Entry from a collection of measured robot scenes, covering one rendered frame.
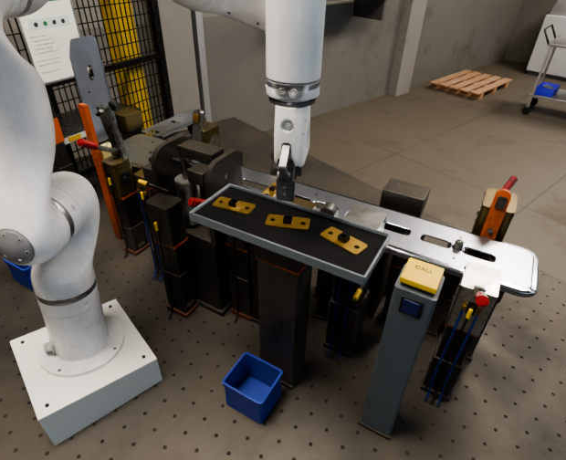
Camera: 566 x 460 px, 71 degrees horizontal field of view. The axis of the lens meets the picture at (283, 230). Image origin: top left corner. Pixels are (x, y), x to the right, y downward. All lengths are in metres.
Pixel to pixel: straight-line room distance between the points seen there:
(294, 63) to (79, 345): 0.76
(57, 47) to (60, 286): 1.14
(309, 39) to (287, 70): 0.05
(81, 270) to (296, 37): 0.63
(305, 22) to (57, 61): 1.37
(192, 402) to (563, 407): 0.90
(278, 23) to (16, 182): 0.50
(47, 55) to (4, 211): 1.10
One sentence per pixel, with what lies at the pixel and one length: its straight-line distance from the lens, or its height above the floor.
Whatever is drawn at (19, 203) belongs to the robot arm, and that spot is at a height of 1.24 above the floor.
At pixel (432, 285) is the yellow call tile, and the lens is 0.68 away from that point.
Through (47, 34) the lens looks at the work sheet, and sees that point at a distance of 1.83.
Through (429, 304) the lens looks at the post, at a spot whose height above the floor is 1.13.
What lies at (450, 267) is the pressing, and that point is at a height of 1.00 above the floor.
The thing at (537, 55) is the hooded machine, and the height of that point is 0.29.
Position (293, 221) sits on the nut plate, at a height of 1.16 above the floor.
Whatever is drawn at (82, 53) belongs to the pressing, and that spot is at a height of 1.29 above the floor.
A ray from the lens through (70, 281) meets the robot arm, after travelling 0.92.
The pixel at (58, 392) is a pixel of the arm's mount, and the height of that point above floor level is 0.80.
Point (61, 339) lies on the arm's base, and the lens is 1.03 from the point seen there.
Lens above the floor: 1.60
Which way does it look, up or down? 36 degrees down
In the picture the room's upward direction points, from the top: 1 degrees clockwise
